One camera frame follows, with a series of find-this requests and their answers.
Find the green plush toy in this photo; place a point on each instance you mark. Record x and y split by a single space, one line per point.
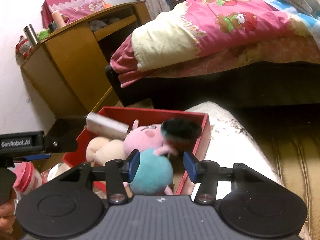
42 34

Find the red storage box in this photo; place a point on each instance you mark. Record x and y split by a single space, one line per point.
147 117

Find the dark fuzzy plush item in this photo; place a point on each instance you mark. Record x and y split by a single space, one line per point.
181 133

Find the pink cloth covered box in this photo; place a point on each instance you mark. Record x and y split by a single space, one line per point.
70 10

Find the cream plush toy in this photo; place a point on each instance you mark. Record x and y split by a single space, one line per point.
101 150

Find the person's left hand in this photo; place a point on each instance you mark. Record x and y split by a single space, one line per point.
7 213

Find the white foam block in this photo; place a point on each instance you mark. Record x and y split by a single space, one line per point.
106 127

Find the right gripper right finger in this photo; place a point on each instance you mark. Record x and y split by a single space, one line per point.
205 173

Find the pink cylinder bottle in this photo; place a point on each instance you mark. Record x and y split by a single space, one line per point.
58 19

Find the steel thermos bottle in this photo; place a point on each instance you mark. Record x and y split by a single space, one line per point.
31 35

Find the wooden cabinet desk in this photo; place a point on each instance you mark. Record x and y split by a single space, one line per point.
68 67

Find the red santa doll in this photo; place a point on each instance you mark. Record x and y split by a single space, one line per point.
23 47

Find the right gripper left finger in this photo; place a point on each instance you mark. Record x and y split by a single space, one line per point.
118 172

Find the pink pig plush toy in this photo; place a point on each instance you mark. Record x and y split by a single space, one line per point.
155 173

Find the pink lidded plastic cup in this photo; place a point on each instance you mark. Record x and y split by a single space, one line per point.
28 178

